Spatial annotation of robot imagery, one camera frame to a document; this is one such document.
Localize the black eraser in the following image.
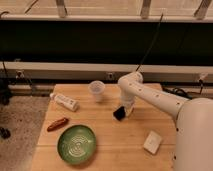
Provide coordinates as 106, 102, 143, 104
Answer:
113, 106, 126, 121

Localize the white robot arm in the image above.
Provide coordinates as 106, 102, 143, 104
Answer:
118, 72, 213, 171

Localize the white sponge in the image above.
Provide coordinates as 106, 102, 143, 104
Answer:
143, 131, 162, 154

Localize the clear plastic cup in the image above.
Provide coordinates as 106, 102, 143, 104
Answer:
88, 80, 105, 102

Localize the green ridged bowl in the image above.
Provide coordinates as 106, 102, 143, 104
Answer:
57, 125, 96, 165

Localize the red-brown sausage toy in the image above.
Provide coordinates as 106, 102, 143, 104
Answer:
47, 118, 69, 132

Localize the white tube bottle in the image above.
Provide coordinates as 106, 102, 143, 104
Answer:
50, 93, 78, 112

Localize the small black floor object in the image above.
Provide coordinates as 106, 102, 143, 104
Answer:
0, 127, 11, 139

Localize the black object at left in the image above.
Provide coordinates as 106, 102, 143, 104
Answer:
0, 79, 12, 105

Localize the black hanging cable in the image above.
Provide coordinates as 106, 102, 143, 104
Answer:
134, 12, 165, 73

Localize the black floor cable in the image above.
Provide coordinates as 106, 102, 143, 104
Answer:
163, 87, 194, 100

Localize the grey wall rail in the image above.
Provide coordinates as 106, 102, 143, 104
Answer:
0, 60, 213, 83

